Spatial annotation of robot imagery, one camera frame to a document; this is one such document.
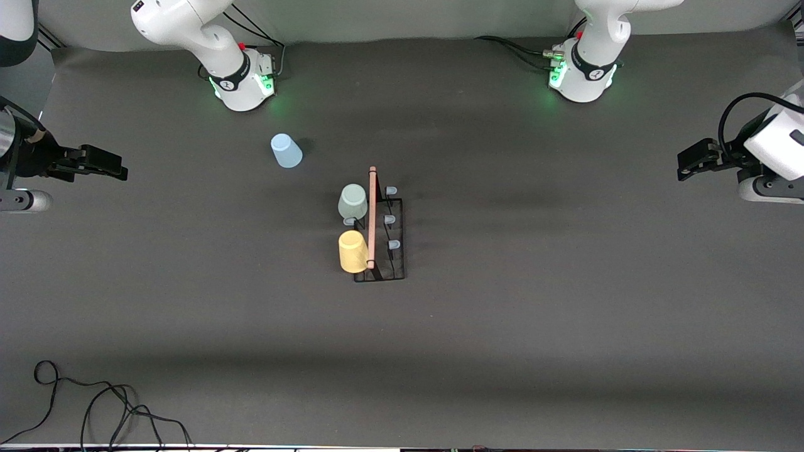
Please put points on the light blue plastic cup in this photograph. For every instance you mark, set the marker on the light blue plastic cup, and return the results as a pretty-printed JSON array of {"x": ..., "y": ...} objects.
[{"x": 286, "y": 152}]

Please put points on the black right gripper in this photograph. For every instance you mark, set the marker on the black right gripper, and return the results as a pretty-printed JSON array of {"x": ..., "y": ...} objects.
[{"x": 31, "y": 158}]

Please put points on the pale green plastic cup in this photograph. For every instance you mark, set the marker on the pale green plastic cup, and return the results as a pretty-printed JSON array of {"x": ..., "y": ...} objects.
[{"x": 352, "y": 201}]

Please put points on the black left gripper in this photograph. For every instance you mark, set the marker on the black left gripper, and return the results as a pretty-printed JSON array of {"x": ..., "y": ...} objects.
[{"x": 740, "y": 151}]

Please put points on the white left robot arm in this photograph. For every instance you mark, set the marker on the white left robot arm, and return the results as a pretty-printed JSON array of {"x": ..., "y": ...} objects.
[{"x": 590, "y": 75}]

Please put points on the yellow plastic cup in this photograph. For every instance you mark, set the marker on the yellow plastic cup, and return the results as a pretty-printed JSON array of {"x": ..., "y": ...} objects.
[{"x": 353, "y": 252}]

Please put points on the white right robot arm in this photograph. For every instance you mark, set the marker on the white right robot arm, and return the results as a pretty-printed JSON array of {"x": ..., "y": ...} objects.
[{"x": 235, "y": 81}]

